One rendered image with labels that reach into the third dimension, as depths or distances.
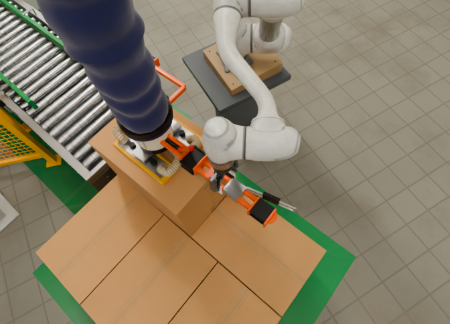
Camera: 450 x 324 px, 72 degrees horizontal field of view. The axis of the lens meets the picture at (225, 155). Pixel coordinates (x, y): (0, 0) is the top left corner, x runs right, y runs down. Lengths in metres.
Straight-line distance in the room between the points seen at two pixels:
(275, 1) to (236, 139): 0.52
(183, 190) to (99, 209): 0.69
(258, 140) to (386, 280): 1.70
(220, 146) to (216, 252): 0.92
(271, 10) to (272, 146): 0.52
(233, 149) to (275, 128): 0.14
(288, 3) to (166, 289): 1.39
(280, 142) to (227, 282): 0.96
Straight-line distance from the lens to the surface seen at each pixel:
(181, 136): 1.47
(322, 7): 3.73
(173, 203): 1.38
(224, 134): 0.86
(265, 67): 1.92
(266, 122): 0.92
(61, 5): 0.86
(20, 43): 3.06
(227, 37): 1.10
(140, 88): 1.06
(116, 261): 1.82
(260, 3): 1.19
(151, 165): 1.45
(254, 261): 1.69
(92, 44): 0.91
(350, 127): 2.76
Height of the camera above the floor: 2.22
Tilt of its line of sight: 62 degrees down
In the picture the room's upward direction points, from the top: 7 degrees counter-clockwise
